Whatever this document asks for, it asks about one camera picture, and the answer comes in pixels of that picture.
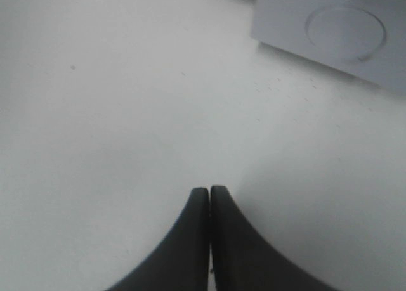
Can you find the white microwave oven body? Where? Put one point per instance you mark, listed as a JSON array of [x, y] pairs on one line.
[[280, 23]]

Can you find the round white door button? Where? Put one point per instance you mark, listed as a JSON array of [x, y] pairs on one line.
[[346, 33]]

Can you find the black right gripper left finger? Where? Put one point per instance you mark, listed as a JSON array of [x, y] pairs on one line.
[[181, 260]]

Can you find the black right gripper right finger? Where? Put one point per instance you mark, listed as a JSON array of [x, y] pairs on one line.
[[243, 259]]

